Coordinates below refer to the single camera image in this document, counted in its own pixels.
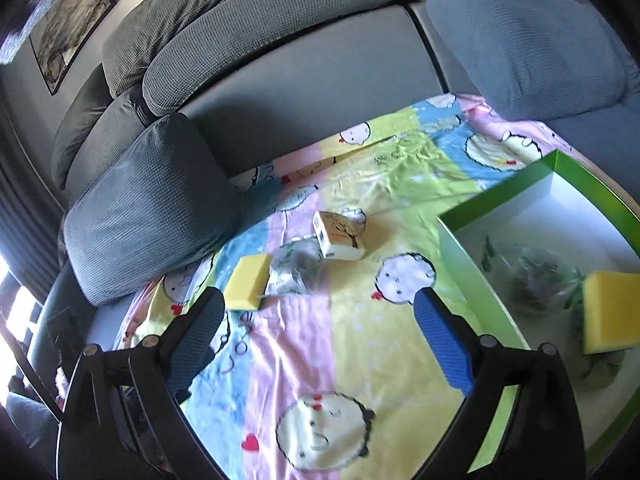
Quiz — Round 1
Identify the grey pillow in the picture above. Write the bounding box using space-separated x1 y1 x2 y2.
426 0 639 120
63 114 243 307

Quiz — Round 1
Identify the white tissue pack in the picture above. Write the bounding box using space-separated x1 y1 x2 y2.
312 211 366 261

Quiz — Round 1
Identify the large clear tea bag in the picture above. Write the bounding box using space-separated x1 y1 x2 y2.
480 235 585 315

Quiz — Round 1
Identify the dark grey curtain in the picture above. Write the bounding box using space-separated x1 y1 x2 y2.
1 110 62 302

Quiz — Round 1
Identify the small clear tea bag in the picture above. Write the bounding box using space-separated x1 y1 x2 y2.
262 237 324 298

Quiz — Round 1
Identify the yellow sponge one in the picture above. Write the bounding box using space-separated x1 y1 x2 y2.
224 254 271 311

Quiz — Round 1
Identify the yellow sponge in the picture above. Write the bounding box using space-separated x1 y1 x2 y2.
582 271 639 354

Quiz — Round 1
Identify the green cardboard box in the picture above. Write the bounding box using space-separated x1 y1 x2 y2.
437 151 639 474

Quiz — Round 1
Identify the grey pillow left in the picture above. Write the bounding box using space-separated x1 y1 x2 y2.
63 114 243 307

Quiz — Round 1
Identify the cartoon print bed sheet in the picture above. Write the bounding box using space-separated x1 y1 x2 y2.
119 94 567 479

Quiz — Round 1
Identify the grey sofa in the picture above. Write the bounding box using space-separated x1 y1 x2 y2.
24 0 640 376

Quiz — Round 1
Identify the grey pillow right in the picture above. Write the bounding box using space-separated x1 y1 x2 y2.
426 0 639 120

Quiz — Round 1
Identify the framed landscape painting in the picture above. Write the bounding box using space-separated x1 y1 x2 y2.
29 0 116 96

